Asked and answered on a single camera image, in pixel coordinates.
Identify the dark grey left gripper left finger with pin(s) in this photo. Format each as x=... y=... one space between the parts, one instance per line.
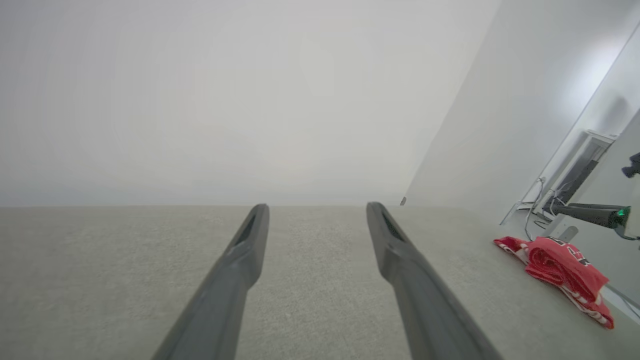
x=220 y=310

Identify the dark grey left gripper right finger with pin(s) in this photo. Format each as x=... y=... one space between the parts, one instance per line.
x=430 y=310

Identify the small grey arched foot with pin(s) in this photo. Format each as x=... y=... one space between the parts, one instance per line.
x=567 y=234

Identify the dark blurry object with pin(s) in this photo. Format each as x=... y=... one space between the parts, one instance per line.
x=634 y=167

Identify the red white basketball jersey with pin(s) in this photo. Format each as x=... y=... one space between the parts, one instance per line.
x=555 y=262

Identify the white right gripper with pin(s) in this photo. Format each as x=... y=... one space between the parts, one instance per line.
x=629 y=222

